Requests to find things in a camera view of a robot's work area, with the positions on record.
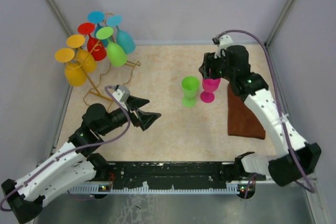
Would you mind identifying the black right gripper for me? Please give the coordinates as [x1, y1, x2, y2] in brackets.
[198, 49, 235, 81]

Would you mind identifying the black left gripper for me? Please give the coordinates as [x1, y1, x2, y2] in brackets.
[99, 94, 161, 136]

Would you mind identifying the pink wine glass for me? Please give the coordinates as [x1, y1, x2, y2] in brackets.
[200, 79, 220, 103]

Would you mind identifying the green wine glass front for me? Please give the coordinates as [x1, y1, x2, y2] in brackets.
[181, 76, 200, 108]

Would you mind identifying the green wine glass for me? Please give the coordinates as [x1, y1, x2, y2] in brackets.
[181, 76, 200, 108]
[96, 27, 128, 67]

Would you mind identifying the teal wine glass front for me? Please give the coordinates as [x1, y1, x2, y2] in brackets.
[106, 15, 136, 55]

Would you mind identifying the teal wine glass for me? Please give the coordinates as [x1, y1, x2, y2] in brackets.
[106, 15, 136, 55]
[88, 11, 104, 38]

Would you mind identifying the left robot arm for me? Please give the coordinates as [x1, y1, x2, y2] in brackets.
[1, 95, 161, 223]

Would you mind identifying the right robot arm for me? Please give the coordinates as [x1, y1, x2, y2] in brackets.
[199, 45, 321, 187]

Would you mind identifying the orange wine glass front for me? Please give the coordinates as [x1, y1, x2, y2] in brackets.
[55, 48, 87, 87]

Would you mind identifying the orange wine glass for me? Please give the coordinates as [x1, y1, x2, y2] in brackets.
[55, 48, 87, 87]
[66, 34, 97, 73]

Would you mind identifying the red wine glass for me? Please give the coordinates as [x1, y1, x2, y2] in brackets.
[77, 22, 107, 61]

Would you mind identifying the orange wine glass rear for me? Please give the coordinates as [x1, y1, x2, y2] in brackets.
[66, 34, 97, 73]

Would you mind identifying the teal wine glass rear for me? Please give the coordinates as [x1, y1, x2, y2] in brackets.
[88, 11, 104, 38]

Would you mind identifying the brown cloth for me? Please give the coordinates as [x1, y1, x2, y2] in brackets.
[227, 84, 266, 140]

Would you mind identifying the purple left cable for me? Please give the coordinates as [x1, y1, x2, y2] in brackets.
[0, 85, 131, 213]

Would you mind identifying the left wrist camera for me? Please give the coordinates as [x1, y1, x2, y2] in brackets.
[111, 85, 130, 104]

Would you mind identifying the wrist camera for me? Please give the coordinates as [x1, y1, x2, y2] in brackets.
[111, 85, 130, 104]
[212, 34, 233, 59]

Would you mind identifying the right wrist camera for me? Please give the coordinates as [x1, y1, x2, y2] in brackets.
[212, 34, 233, 59]

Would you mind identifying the gold wire glass rack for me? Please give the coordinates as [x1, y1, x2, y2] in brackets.
[71, 11, 141, 106]

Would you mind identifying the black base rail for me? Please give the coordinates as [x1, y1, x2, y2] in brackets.
[78, 160, 253, 190]

